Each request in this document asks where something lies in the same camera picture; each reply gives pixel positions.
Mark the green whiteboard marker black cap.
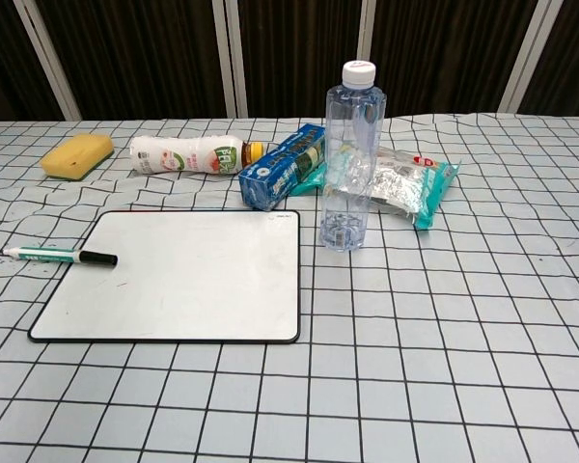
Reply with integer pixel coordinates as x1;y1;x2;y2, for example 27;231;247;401
3;245;119;268

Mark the blue rectangular cardboard box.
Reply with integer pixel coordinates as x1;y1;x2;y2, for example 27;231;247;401
237;123;328;212

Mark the clear plastic water bottle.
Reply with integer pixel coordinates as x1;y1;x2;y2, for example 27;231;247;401
320;60;388;254

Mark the teal silver snack bag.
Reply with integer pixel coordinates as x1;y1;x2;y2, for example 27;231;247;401
289;147;461;232

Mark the white yogurt drink bottle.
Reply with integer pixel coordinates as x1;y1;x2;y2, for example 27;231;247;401
127;135;265;177

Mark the white black checkered tablecloth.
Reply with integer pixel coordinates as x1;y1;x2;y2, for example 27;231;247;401
0;111;579;463

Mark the yellow sponge green backing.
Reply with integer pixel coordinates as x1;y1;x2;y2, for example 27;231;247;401
40;133;115;182

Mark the white dry-erase board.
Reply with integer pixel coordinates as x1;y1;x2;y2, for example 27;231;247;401
27;209;302;344

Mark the dark folding screen white frame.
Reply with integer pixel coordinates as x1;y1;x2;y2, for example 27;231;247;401
0;0;579;123

